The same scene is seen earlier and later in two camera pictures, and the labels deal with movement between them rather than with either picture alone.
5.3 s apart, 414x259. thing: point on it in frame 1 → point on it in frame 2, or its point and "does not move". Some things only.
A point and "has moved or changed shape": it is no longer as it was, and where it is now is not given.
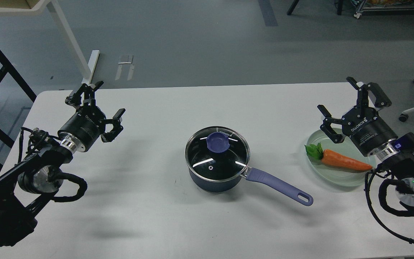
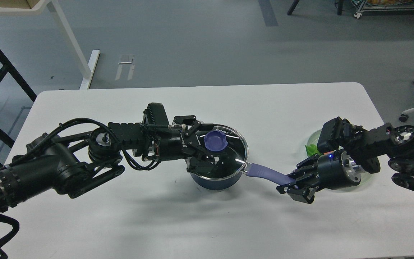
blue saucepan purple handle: (259, 176) has moved or changed shape
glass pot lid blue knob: (217, 142) does not move
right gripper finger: (381, 100) → (306, 168)
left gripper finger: (75, 100) → (192, 120)
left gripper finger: (116, 121) → (203, 162)
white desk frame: (56, 6) does not move
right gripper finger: (326, 127) → (303, 190)
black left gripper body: (85, 126) → (174, 144)
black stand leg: (294, 3) does not move
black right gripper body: (370, 131) → (335, 170)
